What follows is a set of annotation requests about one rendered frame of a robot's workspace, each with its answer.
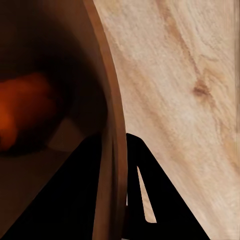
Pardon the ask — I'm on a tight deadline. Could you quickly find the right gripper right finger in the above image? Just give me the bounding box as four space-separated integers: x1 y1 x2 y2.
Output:
126 133 210 240

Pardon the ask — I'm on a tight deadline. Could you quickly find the trash can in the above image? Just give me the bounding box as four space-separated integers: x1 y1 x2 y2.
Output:
0 0 128 240

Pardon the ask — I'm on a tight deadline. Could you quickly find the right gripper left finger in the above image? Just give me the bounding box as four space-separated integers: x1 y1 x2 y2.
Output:
0 133 102 240

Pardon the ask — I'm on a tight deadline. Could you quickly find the can of soda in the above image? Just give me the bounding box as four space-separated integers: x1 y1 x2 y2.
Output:
0 70 68 150

